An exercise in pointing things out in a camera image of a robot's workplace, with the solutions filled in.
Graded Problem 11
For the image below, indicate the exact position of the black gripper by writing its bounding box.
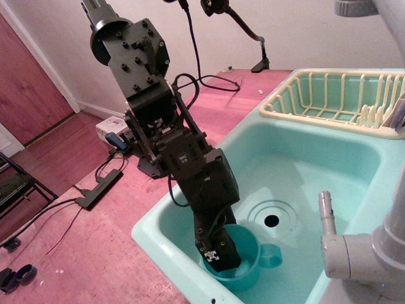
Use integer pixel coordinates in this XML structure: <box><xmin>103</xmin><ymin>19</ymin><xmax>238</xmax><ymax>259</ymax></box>
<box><xmin>156</xmin><ymin>129</ymin><xmax>242</xmax><ymax>272</ymax></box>

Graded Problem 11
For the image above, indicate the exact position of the teal plastic cup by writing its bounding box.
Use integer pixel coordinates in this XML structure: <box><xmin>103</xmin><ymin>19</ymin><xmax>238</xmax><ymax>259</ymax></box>
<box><xmin>200</xmin><ymin>224</ymin><xmax>283</xmax><ymax>291</ymax></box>

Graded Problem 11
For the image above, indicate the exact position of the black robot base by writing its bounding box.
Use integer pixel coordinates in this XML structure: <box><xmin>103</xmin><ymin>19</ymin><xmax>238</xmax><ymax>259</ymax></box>
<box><xmin>121</xmin><ymin>132</ymin><xmax>165</xmax><ymax>180</ymax></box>

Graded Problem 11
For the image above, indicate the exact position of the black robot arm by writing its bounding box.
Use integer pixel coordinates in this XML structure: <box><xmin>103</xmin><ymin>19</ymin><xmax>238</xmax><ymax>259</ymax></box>
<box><xmin>82</xmin><ymin>1</ymin><xmax>242</xmax><ymax>272</ymax></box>

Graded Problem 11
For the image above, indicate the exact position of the turquoise plastic sink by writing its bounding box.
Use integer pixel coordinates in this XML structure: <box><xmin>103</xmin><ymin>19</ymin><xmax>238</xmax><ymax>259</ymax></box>
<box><xmin>132</xmin><ymin>99</ymin><xmax>404</xmax><ymax>303</ymax></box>

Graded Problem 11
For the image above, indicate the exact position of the black usb hub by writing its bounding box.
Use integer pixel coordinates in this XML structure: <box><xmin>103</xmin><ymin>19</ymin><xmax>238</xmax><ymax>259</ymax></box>
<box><xmin>75</xmin><ymin>169</ymin><xmax>123</xmax><ymax>211</ymax></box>

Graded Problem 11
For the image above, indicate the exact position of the blue adapter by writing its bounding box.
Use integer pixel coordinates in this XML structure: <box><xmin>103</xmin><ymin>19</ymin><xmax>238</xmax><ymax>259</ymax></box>
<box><xmin>105</xmin><ymin>132</ymin><xmax>128</xmax><ymax>153</ymax></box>

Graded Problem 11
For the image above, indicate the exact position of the white cardboard box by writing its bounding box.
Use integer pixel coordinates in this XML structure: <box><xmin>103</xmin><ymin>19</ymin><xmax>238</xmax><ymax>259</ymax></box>
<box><xmin>96</xmin><ymin>117</ymin><xmax>129</xmax><ymax>146</ymax></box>

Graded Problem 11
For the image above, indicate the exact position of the grey plastic faucet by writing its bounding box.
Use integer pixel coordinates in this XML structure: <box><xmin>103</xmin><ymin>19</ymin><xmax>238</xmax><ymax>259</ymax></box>
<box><xmin>318</xmin><ymin>1</ymin><xmax>404</xmax><ymax>303</ymax></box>

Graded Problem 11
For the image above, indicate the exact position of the black metal chair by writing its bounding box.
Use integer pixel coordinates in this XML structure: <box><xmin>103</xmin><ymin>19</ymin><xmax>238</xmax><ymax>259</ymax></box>
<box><xmin>0</xmin><ymin>152</ymin><xmax>59</xmax><ymax>253</ymax></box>

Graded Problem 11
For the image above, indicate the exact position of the cream dish rack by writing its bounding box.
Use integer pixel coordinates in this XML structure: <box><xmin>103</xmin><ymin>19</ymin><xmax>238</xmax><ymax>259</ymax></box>
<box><xmin>259</xmin><ymin>68</ymin><xmax>404</xmax><ymax>139</ymax></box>

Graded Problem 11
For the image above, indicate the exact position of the red wooden door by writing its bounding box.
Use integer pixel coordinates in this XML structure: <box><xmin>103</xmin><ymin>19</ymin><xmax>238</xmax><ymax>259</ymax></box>
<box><xmin>1</xmin><ymin>18</ymin><xmax>74</xmax><ymax>146</ymax></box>

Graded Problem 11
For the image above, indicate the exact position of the thin black cable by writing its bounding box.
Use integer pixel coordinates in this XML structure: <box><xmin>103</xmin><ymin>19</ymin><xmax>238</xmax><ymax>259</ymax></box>
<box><xmin>46</xmin><ymin>207</ymin><xmax>84</xmax><ymax>256</ymax></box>

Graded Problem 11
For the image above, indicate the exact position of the thick black cable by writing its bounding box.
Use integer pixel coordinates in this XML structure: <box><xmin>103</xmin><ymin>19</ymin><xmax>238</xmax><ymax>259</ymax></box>
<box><xmin>0</xmin><ymin>198</ymin><xmax>78</xmax><ymax>248</ymax></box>

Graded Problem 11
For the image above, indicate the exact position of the purple utensil handle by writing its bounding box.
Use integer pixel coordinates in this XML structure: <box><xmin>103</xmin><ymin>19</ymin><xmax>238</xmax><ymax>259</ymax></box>
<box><xmin>390</xmin><ymin>99</ymin><xmax>404</xmax><ymax>132</ymax></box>

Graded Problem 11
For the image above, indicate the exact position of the black gooseneck camera stand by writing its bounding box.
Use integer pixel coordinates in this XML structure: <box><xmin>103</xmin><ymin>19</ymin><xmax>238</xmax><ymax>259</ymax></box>
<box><xmin>200</xmin><ymin>0</ymin><xmax>270</xmax><ymax>73</ymax></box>

